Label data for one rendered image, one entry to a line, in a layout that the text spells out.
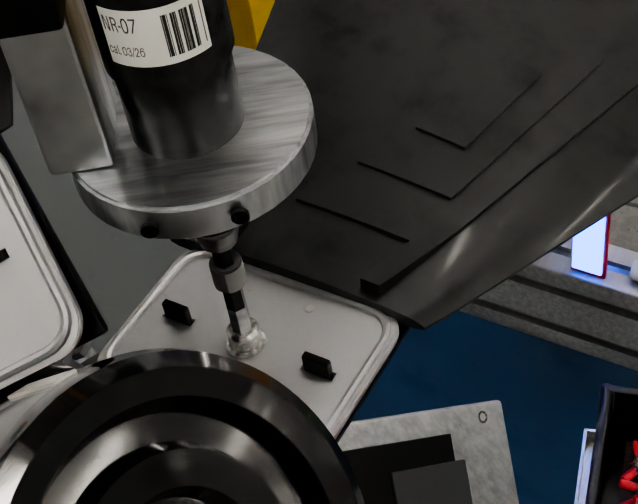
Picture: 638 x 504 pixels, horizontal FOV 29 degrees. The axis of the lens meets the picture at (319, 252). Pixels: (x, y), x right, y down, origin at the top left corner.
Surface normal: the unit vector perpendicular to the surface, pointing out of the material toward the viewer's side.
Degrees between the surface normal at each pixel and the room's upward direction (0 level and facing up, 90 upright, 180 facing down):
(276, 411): 54
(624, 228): 0
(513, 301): 90
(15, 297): 48
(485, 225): 11
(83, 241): 90
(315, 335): 0
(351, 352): 0
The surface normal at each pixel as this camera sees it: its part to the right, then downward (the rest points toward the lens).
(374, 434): 0.59, -0.22
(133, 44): -0.23, 0.73
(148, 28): 0.03, 0.73
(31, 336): -0.18, 0.09
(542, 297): -0.49, 0.68
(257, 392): 0.50, 0.01
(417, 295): 0.02, -0.66
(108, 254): 0.87, 0.29
